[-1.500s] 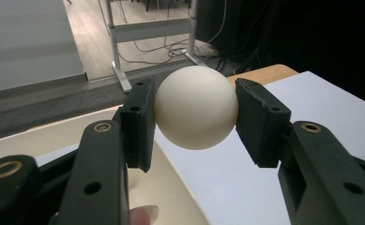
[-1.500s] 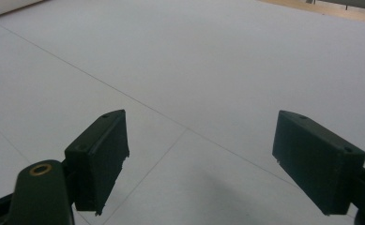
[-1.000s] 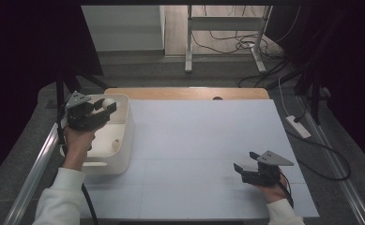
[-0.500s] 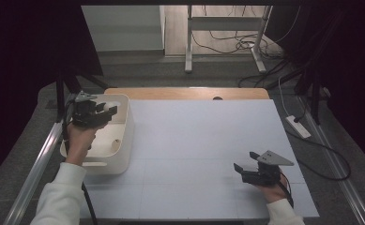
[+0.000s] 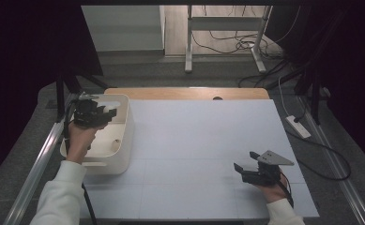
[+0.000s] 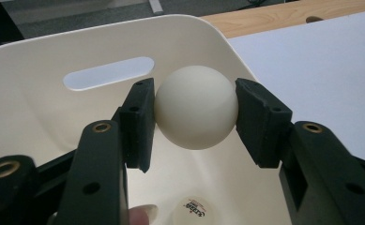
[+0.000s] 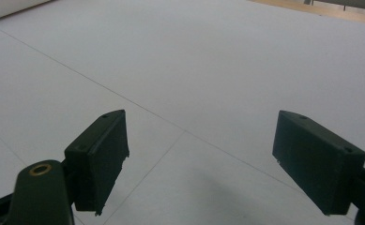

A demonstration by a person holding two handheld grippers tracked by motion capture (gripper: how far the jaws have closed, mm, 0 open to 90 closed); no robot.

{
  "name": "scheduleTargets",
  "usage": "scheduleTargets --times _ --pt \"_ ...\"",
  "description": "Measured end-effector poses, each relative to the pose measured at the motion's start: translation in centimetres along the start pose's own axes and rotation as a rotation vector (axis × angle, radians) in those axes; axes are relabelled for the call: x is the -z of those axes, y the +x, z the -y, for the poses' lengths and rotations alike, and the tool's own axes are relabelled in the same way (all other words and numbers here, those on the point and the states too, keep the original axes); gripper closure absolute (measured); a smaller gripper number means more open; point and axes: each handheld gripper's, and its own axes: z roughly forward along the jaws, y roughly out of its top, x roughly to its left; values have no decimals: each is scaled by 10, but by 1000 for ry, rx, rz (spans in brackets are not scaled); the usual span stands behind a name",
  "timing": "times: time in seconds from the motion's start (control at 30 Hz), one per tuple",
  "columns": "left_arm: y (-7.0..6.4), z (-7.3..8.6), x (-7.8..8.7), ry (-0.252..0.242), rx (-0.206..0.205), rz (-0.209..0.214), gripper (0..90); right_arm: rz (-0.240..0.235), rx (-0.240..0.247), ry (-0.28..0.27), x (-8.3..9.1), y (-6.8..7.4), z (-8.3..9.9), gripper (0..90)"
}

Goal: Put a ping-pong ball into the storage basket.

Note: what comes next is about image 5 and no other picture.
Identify tangle of thin cables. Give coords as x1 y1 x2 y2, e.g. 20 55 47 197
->
191 5 301 60

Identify white cable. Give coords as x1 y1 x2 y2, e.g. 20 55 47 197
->
278 78 292 117

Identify long black floor cable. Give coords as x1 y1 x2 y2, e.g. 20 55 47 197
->
285 129 352 182

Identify thick black floor cables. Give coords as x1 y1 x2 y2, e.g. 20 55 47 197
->
237 59 297 89

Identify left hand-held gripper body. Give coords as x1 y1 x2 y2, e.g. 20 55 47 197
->
71 93 107 128

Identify aluminium rail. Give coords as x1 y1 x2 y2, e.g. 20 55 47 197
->
297 95 365 225
3 93 78 225

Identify white plastic bin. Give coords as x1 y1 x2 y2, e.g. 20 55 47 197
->
59 93 135 175

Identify dark curtain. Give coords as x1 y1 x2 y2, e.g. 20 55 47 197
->
264 0 365 176
0 0 104 188

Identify white metal desk frame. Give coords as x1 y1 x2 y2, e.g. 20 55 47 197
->
184 5 273 74

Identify white cabinet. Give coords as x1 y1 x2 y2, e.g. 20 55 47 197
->
81 5 166 53

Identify pale blue table board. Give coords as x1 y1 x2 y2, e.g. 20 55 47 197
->
76 98 320 219

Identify person's left hand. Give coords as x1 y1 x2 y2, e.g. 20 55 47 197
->
66 120 108 165

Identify right hand-held gripper cable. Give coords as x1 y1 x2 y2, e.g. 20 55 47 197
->
277 172 295 209

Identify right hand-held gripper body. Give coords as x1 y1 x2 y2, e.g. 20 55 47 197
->
241 150 296 188

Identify person's right hand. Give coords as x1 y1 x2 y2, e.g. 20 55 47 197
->
254 172 289 204

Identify white power strip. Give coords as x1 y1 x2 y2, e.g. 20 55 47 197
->
285 114 312 140

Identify black stand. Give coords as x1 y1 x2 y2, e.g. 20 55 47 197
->
55 67 109 123
266 62 332 126

